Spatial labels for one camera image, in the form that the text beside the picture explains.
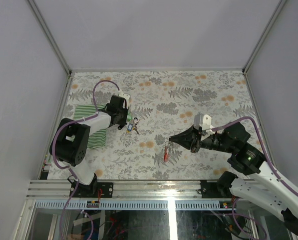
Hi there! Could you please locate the green striped cloth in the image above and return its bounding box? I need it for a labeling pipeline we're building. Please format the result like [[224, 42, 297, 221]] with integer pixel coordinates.
[[73, 104, 107, 149]]

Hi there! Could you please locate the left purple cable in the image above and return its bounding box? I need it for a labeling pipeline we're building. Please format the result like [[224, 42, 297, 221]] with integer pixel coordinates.
[[51, 80, 122, 240]]

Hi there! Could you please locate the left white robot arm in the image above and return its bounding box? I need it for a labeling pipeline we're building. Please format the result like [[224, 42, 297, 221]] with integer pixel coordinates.
[[49, 91, 130, 197]]

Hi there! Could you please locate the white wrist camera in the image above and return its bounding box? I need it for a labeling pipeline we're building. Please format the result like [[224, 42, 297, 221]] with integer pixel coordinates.
[[118, 90, 131, 109], [193, 113, 214, 134]]

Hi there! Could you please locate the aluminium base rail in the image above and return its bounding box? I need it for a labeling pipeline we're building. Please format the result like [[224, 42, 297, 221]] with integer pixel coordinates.
[[26, 180, 234, 211]]

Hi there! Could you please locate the blue key tag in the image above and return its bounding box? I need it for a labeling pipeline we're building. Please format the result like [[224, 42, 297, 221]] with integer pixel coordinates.
[[127, 123, 133, 132]]

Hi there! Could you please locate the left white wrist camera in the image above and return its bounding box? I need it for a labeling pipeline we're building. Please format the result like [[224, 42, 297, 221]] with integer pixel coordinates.
[[118, 90, 131, 109]]

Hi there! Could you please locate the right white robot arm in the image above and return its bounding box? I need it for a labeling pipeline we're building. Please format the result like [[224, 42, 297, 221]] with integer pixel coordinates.
[[169, 122, 298, 236]]

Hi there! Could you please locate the silver keys bunch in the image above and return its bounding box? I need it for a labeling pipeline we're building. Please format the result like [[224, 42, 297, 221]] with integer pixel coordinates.
[[132, 117, 140, 134]]

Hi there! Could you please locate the red handled metal key tool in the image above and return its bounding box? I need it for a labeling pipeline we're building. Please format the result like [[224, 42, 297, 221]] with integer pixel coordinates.
[[163, 142, 171, 163]]

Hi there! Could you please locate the green key tag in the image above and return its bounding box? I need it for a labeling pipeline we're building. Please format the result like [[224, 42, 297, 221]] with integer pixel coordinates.
[[127, 114, 133, 122]]

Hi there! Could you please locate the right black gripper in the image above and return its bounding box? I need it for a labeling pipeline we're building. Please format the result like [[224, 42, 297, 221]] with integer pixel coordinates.
[[169, 123, 235, 153]]

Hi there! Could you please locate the purple cable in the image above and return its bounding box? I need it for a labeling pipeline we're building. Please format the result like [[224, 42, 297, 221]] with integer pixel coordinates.
[[51, 80, 122, 240], [211, 116, 298, 205]]

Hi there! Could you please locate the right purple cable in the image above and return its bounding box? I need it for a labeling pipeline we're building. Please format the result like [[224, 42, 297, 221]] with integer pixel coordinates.
[[211, 116, 298, 205]]

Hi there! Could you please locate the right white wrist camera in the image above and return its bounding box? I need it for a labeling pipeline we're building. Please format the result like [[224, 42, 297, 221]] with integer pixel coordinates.
[[193, 113, 214, 134]]

